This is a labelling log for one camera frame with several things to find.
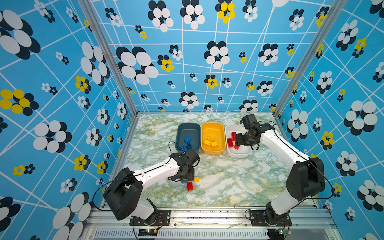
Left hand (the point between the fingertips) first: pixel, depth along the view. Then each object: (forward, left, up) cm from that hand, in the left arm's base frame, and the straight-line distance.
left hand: (188, 176), depth 84 cm
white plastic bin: (+18, -36, -3) cm, 41 cm away
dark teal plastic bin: (+36, -1, -2) cm, 36 cm away
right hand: (+18, -32, +9) cm, 38 cm away
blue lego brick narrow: (+20, +4, -1) cm, 20 cm away
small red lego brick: (-4, -1, -3) cm, 5 cm away
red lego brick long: (+24, -28, -2) cm, 37 cm away
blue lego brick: (+27, +1, -2) cm, 27 cm away
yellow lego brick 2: (+23, -16, -1) cm, 28 cm away
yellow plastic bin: (+36, -19, -1) cm, 40 cm away
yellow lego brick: (+27, -15, -1) cm, 31 cm away
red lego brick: (+21, -31, -2) cm, 38 cm away
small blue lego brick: (+21, 0, -1) cm, 21 cm away
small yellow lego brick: (0, -5, -3) cm, 6 cm away
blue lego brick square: (-2, +2, -2) cm, 4 cm away
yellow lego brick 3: (+24, -12, 0) cm, 27 cm away
